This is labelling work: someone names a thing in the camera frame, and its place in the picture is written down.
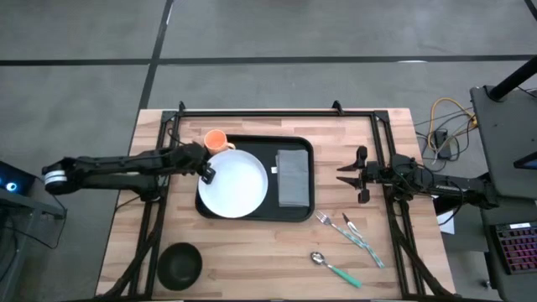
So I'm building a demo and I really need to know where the black aluminium table frame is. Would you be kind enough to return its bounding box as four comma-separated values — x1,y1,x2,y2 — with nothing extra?
98,99,458,302

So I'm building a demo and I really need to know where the black laptop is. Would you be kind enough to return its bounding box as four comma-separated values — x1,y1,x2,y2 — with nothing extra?
514,149,537,171

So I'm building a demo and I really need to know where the black power adapter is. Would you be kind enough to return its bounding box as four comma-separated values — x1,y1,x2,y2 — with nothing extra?
433,128,453,160

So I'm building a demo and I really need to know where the grey metal stand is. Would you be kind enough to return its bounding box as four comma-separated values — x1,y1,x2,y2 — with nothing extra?
0,188,69,302

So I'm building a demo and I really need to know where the spoon with plain teal handle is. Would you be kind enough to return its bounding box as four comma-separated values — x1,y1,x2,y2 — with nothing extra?
310,250,362,289

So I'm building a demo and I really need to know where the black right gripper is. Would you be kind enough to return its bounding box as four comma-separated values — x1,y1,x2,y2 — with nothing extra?
336,145,394,205

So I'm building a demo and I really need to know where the fork with teal patterned handle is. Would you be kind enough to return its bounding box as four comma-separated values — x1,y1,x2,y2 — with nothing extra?
314,210,367,250

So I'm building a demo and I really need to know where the white paper sheet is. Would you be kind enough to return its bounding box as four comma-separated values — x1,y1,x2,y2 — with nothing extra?
435,208,456,236

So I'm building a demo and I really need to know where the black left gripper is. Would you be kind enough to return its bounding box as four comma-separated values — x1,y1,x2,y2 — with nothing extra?
170,141,217,185

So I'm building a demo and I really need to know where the black plastic tray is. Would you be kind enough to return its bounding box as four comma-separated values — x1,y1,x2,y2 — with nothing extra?
194,133,315,223

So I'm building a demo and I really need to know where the black equipment cart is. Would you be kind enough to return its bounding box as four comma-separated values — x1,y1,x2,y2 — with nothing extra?
469,85,537,199

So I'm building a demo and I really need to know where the black bowl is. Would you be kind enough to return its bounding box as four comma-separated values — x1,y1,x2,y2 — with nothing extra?
156,242,204,292

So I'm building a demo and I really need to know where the grey desk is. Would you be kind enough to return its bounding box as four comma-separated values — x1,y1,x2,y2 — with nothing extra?
479,196,537,302

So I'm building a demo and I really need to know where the orange ceramic mug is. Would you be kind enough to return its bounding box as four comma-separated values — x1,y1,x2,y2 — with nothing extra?
203,128,237,156

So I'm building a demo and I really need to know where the knife with teal patterned handle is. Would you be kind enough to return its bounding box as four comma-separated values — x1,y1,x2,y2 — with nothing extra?
341,212,386,269

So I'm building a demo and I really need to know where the black computer with blue light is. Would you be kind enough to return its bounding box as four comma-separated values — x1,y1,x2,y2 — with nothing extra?
0,160,38,199

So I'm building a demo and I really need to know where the yellow cable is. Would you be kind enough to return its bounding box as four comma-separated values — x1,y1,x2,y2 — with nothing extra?
427,96,478,153

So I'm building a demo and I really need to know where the keyboard with red backlight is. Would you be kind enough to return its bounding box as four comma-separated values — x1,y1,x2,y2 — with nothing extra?
494,221,537,277

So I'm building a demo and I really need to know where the grey cloth napkin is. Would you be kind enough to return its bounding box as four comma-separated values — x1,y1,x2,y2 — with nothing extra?
271,148,311,209

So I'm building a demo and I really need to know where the white round plate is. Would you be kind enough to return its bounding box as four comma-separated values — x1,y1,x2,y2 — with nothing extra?
196,148,269,220

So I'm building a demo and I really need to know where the black vertical pole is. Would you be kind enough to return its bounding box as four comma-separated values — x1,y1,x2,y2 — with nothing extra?
487,55,537,102

